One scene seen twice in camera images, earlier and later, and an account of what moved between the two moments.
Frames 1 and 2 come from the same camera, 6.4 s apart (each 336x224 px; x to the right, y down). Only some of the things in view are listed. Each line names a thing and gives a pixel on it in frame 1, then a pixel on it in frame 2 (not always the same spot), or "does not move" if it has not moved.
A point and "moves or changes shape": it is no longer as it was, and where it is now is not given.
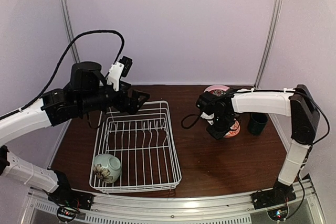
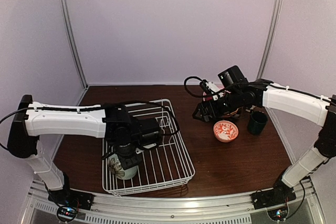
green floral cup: [106, 168] -> [116, 168]
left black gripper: [132, 106] -> [127, 162]
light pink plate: [216, 87] moves or changes shape
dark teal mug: [258, 121] does not move
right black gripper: [218, 134] -> [216, 112]
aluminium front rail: [243, 209] does not move
